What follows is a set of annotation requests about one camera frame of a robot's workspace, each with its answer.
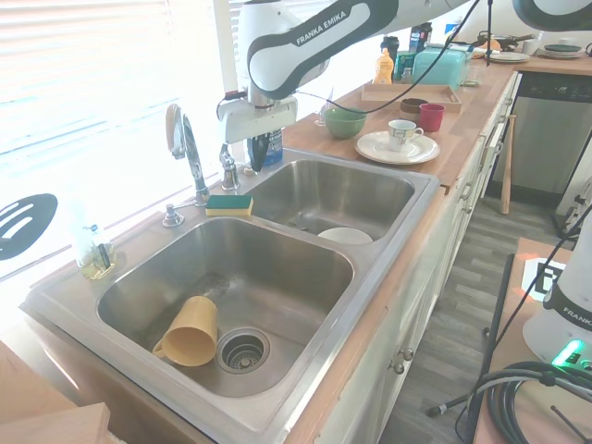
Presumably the green canister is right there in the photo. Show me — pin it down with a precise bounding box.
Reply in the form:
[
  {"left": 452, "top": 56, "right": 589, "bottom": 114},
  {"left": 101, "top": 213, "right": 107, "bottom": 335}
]
[{"left": 395, "top": 50, "right": 418, "bottom": 80}]

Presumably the chrome faucet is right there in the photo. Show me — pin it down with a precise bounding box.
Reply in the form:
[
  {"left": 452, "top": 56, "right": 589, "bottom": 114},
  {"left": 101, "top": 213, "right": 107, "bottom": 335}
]
[{"left": 165, "top": 103, "right": 210, "bottom": 208}]

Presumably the green bowl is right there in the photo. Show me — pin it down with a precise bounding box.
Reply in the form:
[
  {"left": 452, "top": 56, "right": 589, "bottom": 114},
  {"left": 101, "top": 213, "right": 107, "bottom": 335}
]
[{"left": 322, "top": 106, "right": 368, "bottom": 141}]

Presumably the small chrome sink dispenser cap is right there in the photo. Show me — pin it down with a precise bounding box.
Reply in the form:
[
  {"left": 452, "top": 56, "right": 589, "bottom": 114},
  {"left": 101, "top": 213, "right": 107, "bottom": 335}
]
[{"left": 161, "top": 202, "right": 186, "bottom": 228}]

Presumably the red mug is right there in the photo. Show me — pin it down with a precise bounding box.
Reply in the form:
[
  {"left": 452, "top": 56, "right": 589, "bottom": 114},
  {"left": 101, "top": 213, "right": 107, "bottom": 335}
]
[{"left": 418, "top": 103, "right": 446, "bottom": 133}]

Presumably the clear hand soap bottle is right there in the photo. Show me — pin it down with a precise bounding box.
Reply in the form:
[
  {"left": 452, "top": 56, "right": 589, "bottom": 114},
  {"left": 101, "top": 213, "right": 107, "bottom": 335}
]
[{"left": 73, "top": 203, "right": 117, "bottom": 281}]

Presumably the stack of plates green rim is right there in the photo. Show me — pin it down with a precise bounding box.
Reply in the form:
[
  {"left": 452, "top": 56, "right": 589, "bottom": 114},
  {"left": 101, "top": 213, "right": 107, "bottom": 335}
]
[{"left": 535, "top": 43, "right": 585, "bottom": 60}]

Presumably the metal drain strainer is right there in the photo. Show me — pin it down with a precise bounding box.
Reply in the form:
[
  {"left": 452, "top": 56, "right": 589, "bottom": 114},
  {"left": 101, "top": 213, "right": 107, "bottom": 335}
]
[{"left": 216, "top": 327, "right": 272, "bottom": 374}]

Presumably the stainless steel dishwasher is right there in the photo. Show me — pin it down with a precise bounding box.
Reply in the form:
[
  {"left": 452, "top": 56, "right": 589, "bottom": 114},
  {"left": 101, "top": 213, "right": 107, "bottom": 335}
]
[{"left": 489, "top": 71, "right": 592, "bottom": 201}]

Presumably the black bottle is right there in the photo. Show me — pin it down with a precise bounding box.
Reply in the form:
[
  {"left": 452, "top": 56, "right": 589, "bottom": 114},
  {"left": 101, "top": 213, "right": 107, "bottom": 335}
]
[{"left": 379, "top": 35, "right": 400, "bottom": 61}]

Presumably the stainless steel double sink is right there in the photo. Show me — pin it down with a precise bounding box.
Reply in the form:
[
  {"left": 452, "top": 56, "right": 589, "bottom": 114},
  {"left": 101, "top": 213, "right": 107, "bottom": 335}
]
[{"left": 18, "top": 146, "right": 441, "bottom": 436}]

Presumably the brown striped mug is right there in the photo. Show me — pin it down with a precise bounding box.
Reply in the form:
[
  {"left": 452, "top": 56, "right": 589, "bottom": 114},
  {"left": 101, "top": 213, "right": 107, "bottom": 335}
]
[{"left": 400, "top": 97, "right": 429, "bottom": 125}]

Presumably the teal toaster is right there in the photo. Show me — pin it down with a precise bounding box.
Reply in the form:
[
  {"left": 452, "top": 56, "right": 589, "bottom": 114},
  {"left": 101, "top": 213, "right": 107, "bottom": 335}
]
[{"left": 413, "top": 43, "right": 474, "bottom": 92}]

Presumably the yellow plastic cup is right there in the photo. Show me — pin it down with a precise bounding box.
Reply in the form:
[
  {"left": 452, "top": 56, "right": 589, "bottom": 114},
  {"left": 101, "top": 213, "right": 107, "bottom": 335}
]
[{"left": 152, "top": 295, "right": 218, "bottom": 369}]

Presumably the grey coiled cable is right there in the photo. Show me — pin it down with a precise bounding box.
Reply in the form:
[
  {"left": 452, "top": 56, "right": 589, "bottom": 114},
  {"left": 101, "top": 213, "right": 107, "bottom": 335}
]
[{"left": 478, "top": 360, "right": 592, "bottom": 444}]

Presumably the black slotted spatula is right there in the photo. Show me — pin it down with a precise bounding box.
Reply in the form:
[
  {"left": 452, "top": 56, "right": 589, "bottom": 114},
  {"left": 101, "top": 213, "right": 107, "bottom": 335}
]
[{"left": 0, "top": 192, "right": 60, "bottom": 262}]

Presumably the chrome faucet handle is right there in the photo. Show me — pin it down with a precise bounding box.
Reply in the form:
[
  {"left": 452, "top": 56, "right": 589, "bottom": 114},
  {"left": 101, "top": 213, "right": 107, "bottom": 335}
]
[{"left": 218, "top": 142, "right": 242, "bottom": 191}]

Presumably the blue Dawn dish soap bottle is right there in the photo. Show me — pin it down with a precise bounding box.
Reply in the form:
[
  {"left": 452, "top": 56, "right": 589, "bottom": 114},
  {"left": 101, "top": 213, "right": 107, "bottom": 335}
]
[{"left": 264, "top": 127, "right": 284, "bottom": 167}]

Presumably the dark frying pan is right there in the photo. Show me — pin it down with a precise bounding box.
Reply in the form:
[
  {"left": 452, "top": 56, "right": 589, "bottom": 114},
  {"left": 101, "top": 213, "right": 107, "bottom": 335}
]
[{"left": 477, "top": 31, "right": 534, "bottom": 53}]

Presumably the clear wine glass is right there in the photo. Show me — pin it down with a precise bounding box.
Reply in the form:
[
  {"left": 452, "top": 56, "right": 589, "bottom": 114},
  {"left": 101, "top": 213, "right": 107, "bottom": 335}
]
[{"left": 313, "top": 86, "right": 335, "bottom": 129}]

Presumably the yellow mustard bottle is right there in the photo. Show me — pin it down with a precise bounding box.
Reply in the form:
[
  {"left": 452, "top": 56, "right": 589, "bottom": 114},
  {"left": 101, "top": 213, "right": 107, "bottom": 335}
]
[{"left": 372, "top": 47, "right": 394, "bottom": 86}]

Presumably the blue black container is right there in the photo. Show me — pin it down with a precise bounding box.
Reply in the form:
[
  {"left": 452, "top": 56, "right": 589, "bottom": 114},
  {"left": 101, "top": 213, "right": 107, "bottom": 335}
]
[{"left": 409, "top": 22, "right": 435, "bottom": 53}]

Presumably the stack of white plates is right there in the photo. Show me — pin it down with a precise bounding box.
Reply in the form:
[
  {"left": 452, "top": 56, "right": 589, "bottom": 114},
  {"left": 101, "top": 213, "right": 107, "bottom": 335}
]
[{"left": 483, "top": 50, "right": 531, "bottom": 65}]

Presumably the white dinner plate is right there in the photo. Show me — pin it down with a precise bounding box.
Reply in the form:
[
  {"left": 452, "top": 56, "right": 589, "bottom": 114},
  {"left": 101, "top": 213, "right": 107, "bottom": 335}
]
[{"left": 354, "top": 130, "right": 441, "bottom": 166}]

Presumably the white bowl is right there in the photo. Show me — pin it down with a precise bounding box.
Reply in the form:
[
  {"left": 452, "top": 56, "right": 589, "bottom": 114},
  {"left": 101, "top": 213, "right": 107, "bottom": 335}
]
[{"left": 316, "top": 227, "right": 374, "bottom": 246}]

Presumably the white kitchen cabinet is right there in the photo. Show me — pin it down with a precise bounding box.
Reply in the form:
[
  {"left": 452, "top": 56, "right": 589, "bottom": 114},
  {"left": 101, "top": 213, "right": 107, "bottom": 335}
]
[{"left": 286, "top": 68, "right": 524, "bottom": 444}]

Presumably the white patterned cup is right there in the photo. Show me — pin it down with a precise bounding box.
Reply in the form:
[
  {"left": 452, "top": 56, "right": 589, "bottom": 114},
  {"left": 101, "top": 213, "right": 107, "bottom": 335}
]
[{"left": 387, "top": 118, "right": 426, "bottom": 153}]

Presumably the wide white window blind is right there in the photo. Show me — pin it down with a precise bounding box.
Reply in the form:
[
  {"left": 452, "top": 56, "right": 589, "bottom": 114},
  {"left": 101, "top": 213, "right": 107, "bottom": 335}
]
[{"left": 0, "top": 0, "right": 232, "bottom": 283}]

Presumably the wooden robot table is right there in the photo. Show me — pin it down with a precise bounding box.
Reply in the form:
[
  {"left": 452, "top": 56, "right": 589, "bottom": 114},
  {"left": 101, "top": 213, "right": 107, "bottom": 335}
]
[{"left": 471, "top": 236, "right": 592, "bottom": 444}]

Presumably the black cable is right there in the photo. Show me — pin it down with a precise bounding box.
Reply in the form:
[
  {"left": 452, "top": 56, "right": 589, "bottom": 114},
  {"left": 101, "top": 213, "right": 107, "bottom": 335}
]
[{"left": 295, "top": 0, "right": 494, "bottom": 115}]

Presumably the yellow green sponge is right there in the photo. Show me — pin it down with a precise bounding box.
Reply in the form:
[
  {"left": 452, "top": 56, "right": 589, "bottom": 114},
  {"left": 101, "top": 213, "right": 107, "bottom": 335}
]
[{"left": 204, "top": 193, "right": 254, "bottom": 217}]

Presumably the black white fiducial marker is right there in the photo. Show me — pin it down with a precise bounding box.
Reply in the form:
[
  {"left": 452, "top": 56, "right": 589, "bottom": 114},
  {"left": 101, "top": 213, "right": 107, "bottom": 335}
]
[{"left": 521, "top": 257, "right": 569, "bottom": 302}]

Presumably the wooden tray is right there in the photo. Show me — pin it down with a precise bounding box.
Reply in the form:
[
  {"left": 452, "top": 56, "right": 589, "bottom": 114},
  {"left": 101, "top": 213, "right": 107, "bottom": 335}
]
[{"left": 360, "top": 82, "right": 463, "bottom": 115}]

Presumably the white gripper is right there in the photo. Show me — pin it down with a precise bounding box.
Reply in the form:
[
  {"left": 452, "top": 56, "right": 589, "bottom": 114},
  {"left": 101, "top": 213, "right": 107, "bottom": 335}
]
[{"left": 216, "top": 94, "right": 298, "bottom": 173}]

